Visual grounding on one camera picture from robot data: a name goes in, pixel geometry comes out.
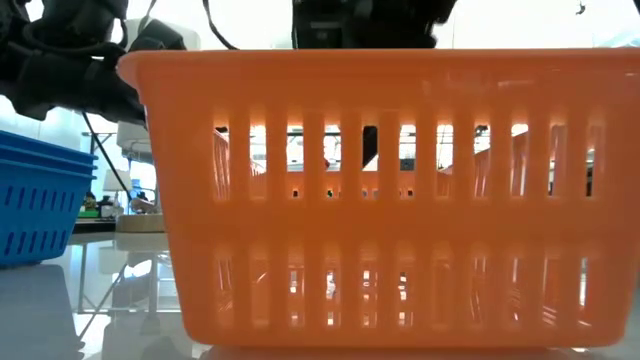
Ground white shade table lamp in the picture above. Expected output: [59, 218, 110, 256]
[115, 18, 202, 234]

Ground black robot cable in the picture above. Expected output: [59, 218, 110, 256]
[81, 111, 133, 202]
[201, 0, 240, 51]

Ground black metal frame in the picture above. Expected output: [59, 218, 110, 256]
[82, 131, 119, 157]

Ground orange slotted plastic basket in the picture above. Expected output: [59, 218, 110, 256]
[116, 47, 640, 350]

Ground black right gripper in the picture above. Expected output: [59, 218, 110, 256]
[291, 0, 459, 172]

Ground blue slotted plastic basket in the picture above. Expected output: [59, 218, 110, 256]
[0, 147, 97, 270]
[0, 129, 100, 166]

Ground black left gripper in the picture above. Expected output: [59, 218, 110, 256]
[0, 18, 187, 126]

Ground small background lamp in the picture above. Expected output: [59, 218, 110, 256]
[102, 168, 127, 194]

